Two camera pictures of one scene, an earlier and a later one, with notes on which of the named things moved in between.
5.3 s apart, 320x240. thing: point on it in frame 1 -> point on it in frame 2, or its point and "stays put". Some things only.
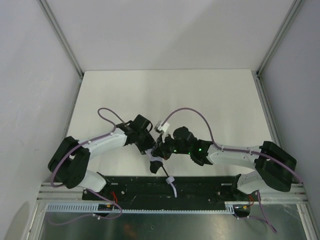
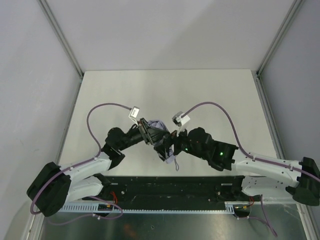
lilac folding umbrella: x=169 y=180 -> x=172 y=158
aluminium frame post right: x=256 y=74 stays put
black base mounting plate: x=150 y=190 stays put
